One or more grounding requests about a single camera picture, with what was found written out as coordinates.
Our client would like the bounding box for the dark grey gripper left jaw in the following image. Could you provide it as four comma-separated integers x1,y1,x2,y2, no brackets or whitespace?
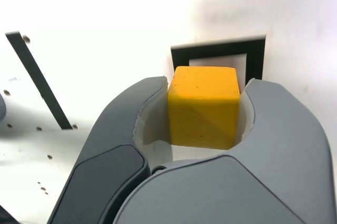
48,76,173,224

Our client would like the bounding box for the black tape strip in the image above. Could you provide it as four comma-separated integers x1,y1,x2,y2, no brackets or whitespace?
5,31,73,131

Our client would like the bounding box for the black tape square outline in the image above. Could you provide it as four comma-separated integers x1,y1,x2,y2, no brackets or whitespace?
170,38,266,83

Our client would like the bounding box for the yellow cube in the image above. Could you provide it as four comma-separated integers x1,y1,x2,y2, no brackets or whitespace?
167,66,242,151

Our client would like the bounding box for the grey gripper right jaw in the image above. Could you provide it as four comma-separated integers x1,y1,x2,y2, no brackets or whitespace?
113,77,337,224

